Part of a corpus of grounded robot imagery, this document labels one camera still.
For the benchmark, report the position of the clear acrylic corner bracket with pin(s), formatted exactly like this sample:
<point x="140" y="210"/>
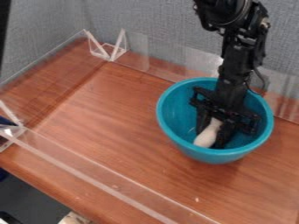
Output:
<point x="106" y="51"/>

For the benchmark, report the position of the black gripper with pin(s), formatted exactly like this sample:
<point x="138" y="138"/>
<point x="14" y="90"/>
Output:
<point x="223" y="103"/>

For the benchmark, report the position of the blue plastic bowl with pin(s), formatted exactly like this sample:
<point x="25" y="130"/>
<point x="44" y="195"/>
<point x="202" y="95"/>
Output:
<point x="176" y="119"/>

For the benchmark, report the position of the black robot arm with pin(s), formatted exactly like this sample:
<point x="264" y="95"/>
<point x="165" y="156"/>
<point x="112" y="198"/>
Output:
<point x="240" y="21"/>

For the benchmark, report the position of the clear acrylic barrier wall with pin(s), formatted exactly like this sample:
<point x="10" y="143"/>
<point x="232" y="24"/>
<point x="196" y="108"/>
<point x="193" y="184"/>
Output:
<point x="92" y="150"/>

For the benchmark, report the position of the white and brown toy mushroom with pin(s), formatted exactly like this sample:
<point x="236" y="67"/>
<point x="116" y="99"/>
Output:
<point x="205" y="139"/>

